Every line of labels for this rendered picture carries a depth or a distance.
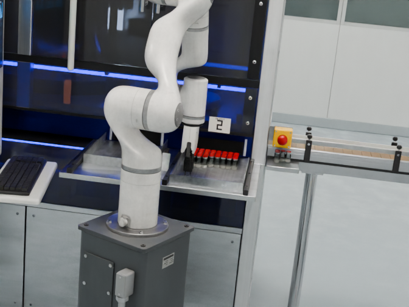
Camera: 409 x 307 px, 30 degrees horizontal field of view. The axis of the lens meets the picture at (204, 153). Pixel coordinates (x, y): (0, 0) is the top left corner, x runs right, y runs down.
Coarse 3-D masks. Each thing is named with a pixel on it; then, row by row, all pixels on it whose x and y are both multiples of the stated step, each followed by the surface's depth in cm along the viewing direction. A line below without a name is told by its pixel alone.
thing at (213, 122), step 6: (210, 120) 299; (216, 120) 298; (222, 120) 298; (228, 120) 298; (210, 126) 299; (216, 126) 299; (222, 126) 299; (228, 126) 299; (222, 132) 300; (228, 132) 299
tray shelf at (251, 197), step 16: (240, 160) 304; (64, 176) 269; (80, 176) 268; (96, 176) 268; (112, 176) 270; (256, 176) 286; (192, 192) 265; (208, 192) 265; (224, 192) 264; (240, 192) 266; (256, 192) 268
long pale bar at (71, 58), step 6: (72, 0) 285; (72, 6) 286; (72, 12) 287; (72, 18) 287; (72, 24) 288; (72, 30) 289; (72, 36) 289; (72, 42) 290; (72, 48) 291; (72, 54) 291; (72, 60) 292; (72, 66) 293
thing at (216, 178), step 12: (180, 156) 290; (180, 168) 286; (204, 168) 289; (216, 168) 290; (240, 168) 293; (180, 180) 267; (192, 180) 267; (204, 180) 266; (216, 180) 266; (228, 180) 277; (240, 180) 278
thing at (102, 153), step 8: (104, 136) 310; (96, 144) 298; (104, 144) 307; (112, 144) 308; (120, 144) 309; (88, 152) 287; (96, 152) 295; (104, 152) 296; (112, 152) 297; (120, 152) 298; (88, 160) 281; (96, 160) 281; (104, 160) 281; (112, 160) 280; (120, 160) 280
